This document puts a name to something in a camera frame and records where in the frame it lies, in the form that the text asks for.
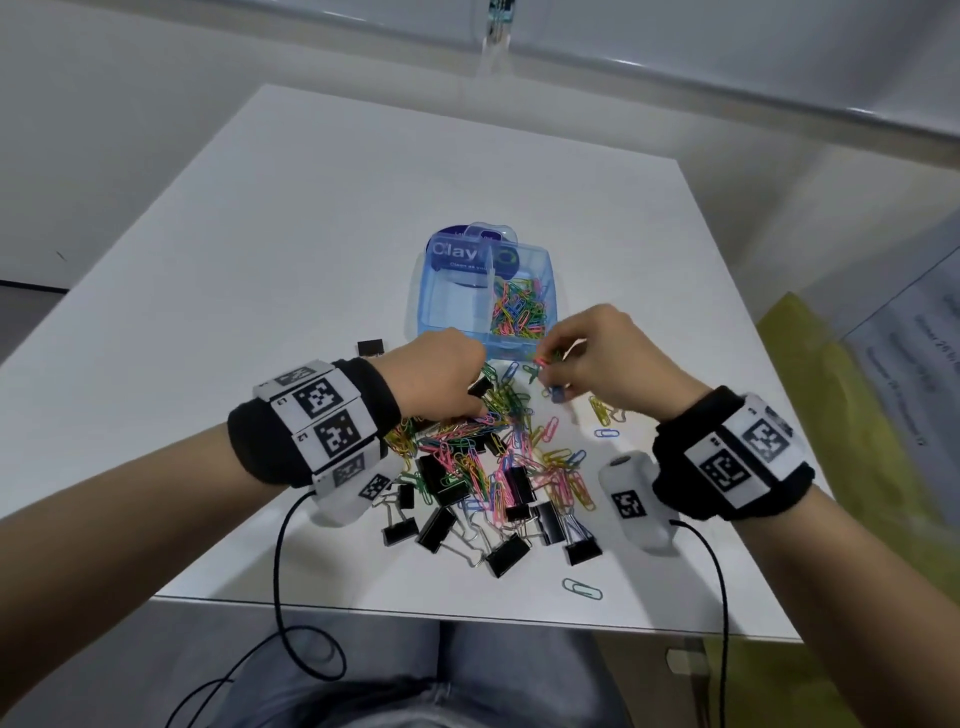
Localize white table leg bracket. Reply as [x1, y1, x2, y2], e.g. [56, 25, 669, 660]
[665, 648, 711, 681]

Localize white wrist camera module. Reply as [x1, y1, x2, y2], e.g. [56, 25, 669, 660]
[310, 466, 396, 528]
[597, 451, 681, 555]

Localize white printed paper sheet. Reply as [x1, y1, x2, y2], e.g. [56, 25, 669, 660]
[838, 246, 960, 530]

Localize black wristband with marker tags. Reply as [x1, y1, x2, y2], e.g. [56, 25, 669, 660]
[651, 385, 817, 523]
[227, 357, 403, 490]

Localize person's right hand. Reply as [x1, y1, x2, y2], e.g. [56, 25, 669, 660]
[535, 303, 714, 431]

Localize grey whiteboard rail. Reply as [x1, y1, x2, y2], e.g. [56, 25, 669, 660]
[258, 0, 960, 145]

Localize black cable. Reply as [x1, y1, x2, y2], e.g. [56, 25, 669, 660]
[669, 518, 733, 728]
[165, 487, 348, 728]

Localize clear blue plastic box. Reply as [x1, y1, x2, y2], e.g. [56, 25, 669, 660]
[406, 222, 555, 362]

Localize person's left forearm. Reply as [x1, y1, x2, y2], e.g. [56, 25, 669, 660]
[0, 422, 305, 717]

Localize person's grey jeans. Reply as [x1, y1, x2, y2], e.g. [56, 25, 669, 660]
[168, 611, 633, 728]

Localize pile of coloured paper clips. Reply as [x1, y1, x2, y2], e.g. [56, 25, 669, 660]
[382, 360, 639, 528]

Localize person's left hand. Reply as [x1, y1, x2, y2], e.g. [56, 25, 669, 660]
[372, 327, 489, 422]

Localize pile of black binder clips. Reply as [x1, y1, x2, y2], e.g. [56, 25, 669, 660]
[380, 431, 604, 579]

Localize hanging whiteboard eraser holder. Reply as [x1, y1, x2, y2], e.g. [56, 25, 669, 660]
[478, 0, 516, 78]

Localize person's right forearm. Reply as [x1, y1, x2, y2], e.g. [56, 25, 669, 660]
[729, 480, 960, 728]

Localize heap of boxed paper clips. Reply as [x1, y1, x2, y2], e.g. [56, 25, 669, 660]
[490, 278, 549, 339]

